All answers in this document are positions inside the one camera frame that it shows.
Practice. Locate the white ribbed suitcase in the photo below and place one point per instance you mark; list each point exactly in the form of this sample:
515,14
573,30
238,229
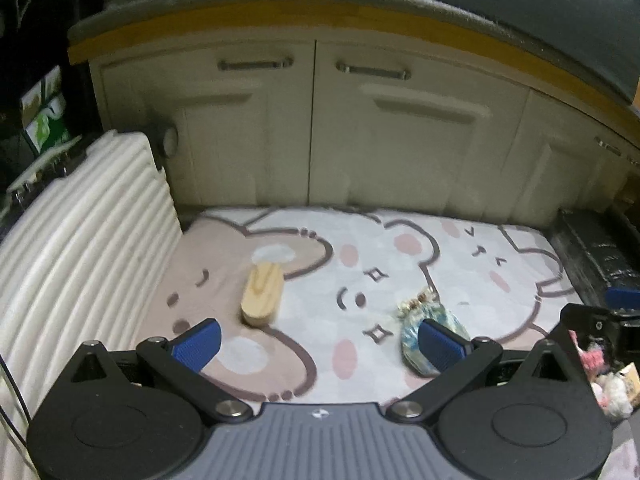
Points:
85,260

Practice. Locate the green white box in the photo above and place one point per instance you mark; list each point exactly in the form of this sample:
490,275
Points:
47,120

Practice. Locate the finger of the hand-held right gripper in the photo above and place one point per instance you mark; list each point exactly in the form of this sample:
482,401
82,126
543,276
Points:
622,299
600,322

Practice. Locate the cream cabinet door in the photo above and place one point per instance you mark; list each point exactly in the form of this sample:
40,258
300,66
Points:
415,145
225,135
560,180

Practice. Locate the black wrapped package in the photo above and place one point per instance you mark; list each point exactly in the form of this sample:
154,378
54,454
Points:
595,255

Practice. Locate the white fuzzy scrunchie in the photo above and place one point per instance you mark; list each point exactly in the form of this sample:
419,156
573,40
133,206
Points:
612,395

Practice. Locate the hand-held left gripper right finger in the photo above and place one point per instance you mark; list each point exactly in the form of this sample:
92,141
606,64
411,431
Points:
442,345

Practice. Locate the bear print blanket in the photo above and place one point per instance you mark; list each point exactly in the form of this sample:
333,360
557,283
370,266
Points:
320,280

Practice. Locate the grey countertop with wooden trim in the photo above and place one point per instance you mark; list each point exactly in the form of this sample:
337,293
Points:
350,5

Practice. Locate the pink scrunchie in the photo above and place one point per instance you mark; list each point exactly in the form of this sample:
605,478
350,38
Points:
592,355

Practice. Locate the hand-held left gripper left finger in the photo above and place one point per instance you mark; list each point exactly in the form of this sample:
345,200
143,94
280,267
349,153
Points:
197,345

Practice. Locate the wooden block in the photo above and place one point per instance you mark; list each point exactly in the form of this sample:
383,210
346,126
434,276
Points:
261,295

